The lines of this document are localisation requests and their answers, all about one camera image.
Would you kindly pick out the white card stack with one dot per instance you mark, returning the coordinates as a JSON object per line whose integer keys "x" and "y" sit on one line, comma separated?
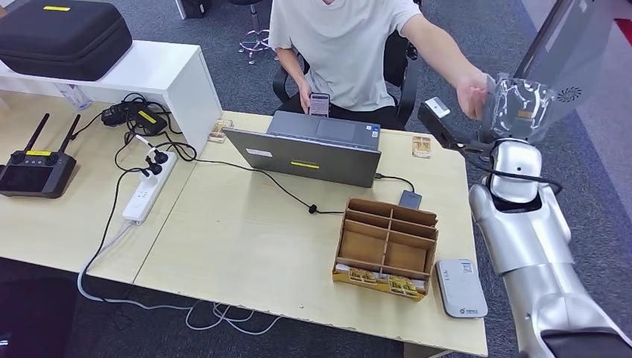
{"x": 382, "y": 274}

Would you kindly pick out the white power strip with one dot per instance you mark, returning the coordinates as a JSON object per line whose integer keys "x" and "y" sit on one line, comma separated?
{"x": 148, "y": 192}

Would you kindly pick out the white kiosk stand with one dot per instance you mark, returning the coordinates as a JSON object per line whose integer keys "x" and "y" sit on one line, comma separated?
{"x": 577, "y": 49}

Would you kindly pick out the black remote controller with antennas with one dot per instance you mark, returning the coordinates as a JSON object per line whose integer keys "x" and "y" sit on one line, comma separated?
{"x": 34, "y": 173}

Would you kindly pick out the wooden organiser box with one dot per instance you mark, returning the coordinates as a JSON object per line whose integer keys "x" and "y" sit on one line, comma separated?
{"x": 365, "y": 247}

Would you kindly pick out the black carry case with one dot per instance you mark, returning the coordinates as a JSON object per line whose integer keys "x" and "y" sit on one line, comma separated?
{"x": 59, "y": 39}

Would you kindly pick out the person's left hand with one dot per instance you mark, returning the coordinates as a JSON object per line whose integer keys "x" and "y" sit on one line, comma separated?
{"x": 470, "y": 96}

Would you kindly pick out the person's left forearm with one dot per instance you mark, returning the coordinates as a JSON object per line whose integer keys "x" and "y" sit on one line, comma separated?
{"x": 439, "y": 54}

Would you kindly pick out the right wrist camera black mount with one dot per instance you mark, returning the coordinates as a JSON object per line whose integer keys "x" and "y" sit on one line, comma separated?
{"x": 437, "y": 107}

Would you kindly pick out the clear plastic bottle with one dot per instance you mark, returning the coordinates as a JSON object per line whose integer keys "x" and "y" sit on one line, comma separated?
{"x": 74, "y": 96}

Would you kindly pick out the grey laptop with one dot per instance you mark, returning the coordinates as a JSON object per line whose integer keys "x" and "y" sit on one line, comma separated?
{"x": 306, "y": 163}

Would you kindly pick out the black charger with yellow label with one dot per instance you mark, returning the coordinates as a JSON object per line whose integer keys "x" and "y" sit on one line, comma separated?
{"x": 143, "y": 118}

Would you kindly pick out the black box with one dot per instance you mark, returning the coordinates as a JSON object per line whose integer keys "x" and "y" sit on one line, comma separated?
{"x": 195, "y": 7}

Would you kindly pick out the chrome stool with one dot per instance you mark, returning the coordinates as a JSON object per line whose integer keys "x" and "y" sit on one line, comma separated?
{"x": 255, "y": 19}

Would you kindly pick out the grey USB hub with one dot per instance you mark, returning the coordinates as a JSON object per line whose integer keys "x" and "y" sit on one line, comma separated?
{"x": 410, "y": 199}

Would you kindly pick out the black power plug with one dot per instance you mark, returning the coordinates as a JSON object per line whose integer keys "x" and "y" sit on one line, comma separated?
{"x": 153, "y": 169}
{"x": 160, "y": 157}

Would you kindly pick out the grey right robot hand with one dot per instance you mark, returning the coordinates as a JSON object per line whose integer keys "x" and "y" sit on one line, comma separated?
{"x": 518, "y": 108}

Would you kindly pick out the person's right hand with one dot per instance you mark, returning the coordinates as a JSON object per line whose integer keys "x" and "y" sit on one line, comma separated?
{"x": 304, "y": 96}

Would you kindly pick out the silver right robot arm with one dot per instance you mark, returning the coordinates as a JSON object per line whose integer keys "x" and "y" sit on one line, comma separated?
{"x": 523, "y": 232}

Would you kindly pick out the person's right forearm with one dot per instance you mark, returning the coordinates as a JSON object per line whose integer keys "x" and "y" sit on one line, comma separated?
{"x": 291, "y": 66}

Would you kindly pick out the black office chair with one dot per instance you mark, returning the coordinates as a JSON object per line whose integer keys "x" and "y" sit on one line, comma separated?
{"x": 402, "y": 84}

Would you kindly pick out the black bulky object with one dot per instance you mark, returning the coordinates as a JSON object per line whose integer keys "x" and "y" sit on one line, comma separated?
{"x": 34, "y": 321}

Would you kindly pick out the chrome stanchion post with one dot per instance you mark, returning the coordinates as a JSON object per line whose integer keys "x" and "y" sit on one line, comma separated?
{"x": 538, "y": 37}

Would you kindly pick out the white shelf riser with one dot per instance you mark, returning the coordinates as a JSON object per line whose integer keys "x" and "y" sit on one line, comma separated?
{"x": 163, "y": 74}

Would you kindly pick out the smartphone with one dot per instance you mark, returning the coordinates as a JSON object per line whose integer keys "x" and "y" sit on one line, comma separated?
{"x": 319, "y": 105}

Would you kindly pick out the white card reader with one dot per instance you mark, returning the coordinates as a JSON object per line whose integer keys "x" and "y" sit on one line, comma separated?
{"x": 461, "y": 289}

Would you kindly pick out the person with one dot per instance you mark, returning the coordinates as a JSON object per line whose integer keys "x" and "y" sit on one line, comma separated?
{"x": 345, "y": 49}

